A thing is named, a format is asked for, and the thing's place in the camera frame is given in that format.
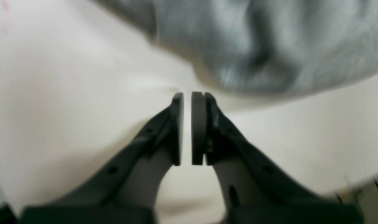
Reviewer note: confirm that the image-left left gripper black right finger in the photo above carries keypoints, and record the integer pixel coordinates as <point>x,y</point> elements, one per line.
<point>255,190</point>

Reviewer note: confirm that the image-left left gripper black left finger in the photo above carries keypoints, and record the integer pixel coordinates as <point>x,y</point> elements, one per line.
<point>124,190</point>

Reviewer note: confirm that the grey T-shirt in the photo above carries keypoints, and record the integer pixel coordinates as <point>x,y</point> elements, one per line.
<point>268,47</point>

